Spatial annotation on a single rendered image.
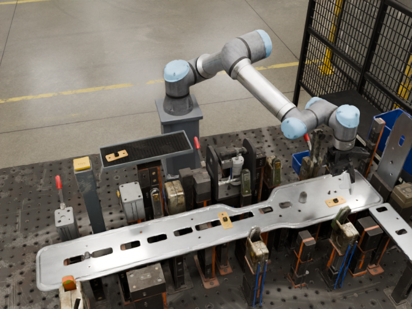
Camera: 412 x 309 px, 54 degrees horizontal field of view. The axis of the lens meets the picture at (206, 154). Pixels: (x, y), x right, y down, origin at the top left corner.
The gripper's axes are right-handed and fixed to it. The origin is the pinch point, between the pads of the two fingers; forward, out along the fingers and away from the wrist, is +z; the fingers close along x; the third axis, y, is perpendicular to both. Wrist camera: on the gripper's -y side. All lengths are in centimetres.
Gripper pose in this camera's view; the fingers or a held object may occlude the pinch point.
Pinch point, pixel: (341, 181)
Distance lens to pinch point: 168.9
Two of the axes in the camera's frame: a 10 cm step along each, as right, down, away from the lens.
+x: 3.1, 6.2, -7.2
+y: -9.4, 2.8, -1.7
